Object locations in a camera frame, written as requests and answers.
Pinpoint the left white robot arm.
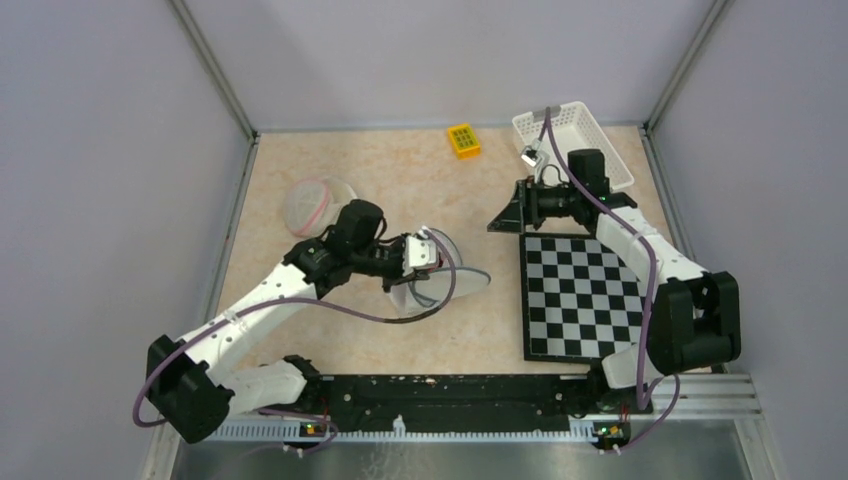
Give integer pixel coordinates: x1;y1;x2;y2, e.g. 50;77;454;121
132;199;456;444

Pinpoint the white plastic basket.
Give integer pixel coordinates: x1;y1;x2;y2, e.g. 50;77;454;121
512;101;634;191

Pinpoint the black white checkerboard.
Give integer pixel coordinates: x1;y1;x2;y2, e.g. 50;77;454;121
519;233;645;364

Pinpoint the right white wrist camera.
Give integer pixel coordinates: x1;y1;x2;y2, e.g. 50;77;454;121
520;145;549;170

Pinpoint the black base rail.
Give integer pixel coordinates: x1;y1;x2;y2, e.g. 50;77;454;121
270;374;653;433

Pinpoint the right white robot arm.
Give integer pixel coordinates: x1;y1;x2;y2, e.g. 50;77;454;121
487;148;742;412

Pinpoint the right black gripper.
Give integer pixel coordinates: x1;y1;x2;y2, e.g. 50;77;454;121
487;176;580;235

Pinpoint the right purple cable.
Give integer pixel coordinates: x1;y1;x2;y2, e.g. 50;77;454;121
539;107;682;455

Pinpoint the white toothed cable strip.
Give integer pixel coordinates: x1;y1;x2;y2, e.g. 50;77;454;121
207;418;597;444

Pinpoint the yellow toy block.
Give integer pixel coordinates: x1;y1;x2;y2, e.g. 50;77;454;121
447;123;482;160

